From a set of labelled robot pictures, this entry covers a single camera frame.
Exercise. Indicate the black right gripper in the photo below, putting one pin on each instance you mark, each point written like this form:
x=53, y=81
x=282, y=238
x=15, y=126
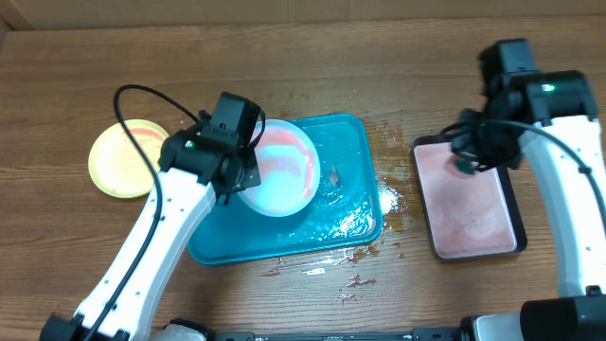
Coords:
x=463, y=146

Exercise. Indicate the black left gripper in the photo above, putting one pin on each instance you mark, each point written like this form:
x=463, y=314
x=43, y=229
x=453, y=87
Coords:
x=252, y=177

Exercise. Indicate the light blue plate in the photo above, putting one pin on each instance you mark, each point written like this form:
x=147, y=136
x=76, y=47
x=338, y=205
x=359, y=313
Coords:
x=289, y=169

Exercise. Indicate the yellow plate with ketchup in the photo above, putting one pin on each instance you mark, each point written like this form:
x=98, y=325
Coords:
x=114, y=164

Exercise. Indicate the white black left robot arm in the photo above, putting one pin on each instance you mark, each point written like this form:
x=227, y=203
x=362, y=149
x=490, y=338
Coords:
x=212, y=158

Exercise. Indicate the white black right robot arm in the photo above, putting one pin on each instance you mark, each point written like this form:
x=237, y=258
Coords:
x=550, y=119

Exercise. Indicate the black rectangular water tray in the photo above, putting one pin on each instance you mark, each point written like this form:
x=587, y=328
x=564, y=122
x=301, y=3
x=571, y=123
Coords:
x=468, y=216

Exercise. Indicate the teal plastic tray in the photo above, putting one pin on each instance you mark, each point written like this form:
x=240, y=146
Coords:
x=345, y=211

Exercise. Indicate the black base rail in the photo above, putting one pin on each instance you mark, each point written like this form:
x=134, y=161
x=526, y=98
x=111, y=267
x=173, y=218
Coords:
x=417, y=334

